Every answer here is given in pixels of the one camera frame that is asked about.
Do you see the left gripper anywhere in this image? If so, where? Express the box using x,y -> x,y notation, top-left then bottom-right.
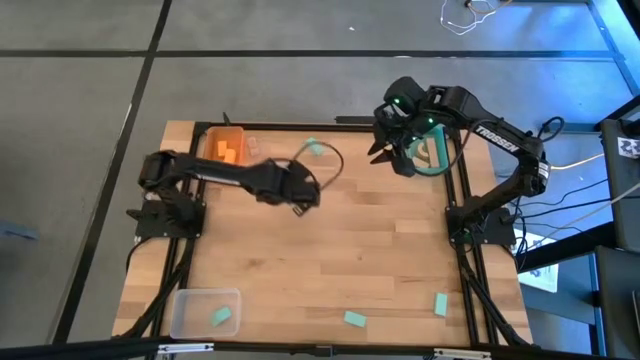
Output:
263,159 -> 322,218

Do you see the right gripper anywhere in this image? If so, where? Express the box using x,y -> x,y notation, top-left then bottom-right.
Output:
368,107 -> 427,179

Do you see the natural wood arch block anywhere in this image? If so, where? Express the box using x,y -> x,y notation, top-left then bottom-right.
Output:
412,142 -> 432,166

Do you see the long natural wood plank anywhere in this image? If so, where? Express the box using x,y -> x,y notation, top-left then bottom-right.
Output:
428,137 -> 444,169

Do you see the teal plastic bin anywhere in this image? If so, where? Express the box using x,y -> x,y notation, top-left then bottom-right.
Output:
404,122 -> 450,177

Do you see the orange plastic bin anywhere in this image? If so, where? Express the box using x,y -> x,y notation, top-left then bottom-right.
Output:
203,125 -> 248,167

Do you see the clear plastic bin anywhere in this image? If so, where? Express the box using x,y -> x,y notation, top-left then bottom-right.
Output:
169,287 -> 243,340

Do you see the white printed paper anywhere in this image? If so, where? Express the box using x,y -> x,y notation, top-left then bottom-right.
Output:
517,229 -> 560,295

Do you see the dark floor bar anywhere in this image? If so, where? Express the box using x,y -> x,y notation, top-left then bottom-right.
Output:
542,121 -> 601,135

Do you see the black metal beam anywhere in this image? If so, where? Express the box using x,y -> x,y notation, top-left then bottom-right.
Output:
514,221 -> 617,274

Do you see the black case with tag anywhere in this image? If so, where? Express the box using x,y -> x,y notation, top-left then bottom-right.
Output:
599,118 -> 640,254

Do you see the white fiducial tag paper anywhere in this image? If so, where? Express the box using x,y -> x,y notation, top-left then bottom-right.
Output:
617,136 -> 640,160

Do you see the plain black case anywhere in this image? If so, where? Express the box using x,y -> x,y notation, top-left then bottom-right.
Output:
593,245 -> 640,359

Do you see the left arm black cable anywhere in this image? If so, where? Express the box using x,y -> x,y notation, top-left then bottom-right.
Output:
292,141 -> 346,192

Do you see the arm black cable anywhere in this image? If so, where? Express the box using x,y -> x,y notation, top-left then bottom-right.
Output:
537,116 -> 566,144
292,141 -> 346,192

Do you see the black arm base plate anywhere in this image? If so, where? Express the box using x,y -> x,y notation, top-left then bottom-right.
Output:
126,198 -> 207,240
446,205 -> 517,247

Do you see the white floor cable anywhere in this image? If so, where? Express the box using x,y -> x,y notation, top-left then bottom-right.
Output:
439,0 -> 514,37

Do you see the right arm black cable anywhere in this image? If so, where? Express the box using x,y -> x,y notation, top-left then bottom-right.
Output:
537,116 -> 566,144

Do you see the silver bracket plate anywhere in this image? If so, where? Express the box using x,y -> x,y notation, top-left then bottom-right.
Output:
157,342 -> 215,355
433,348 -> 492,360

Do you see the black floor cable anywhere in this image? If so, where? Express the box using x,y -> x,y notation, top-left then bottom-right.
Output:
517,196 -> 615,221
514,177 -> 610,221

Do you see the yellow power cable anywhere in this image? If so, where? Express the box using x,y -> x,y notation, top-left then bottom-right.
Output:
549,152 -> 606,172

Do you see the grey floor cable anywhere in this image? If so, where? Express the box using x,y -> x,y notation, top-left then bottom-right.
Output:
524,180 -> 640,251

